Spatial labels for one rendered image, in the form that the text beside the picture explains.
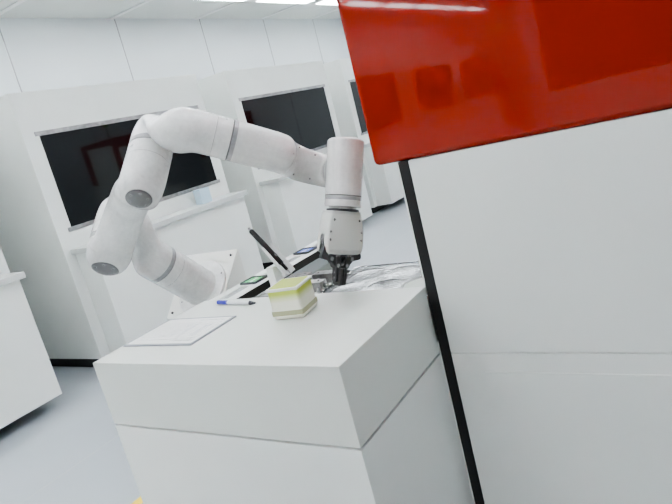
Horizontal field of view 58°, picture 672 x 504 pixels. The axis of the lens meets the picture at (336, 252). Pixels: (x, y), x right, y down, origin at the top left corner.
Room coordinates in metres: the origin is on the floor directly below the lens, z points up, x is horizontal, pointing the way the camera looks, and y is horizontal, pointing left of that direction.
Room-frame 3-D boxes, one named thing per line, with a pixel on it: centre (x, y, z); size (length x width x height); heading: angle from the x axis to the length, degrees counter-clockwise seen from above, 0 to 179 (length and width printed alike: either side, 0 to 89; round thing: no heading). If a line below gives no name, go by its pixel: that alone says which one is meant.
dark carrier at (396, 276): (1.46, -0.10, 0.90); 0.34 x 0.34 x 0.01; 56
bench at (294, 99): (6.95, 0.33, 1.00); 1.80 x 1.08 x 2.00; 146
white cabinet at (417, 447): (1.46, 0.03, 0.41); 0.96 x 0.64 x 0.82; 146
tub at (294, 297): (1.21, 0.11, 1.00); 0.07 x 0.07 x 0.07; 64
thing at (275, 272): (1.32, 0.13, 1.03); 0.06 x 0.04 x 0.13; 56
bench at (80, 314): (5.13, 1.57, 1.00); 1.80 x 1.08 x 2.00; 146
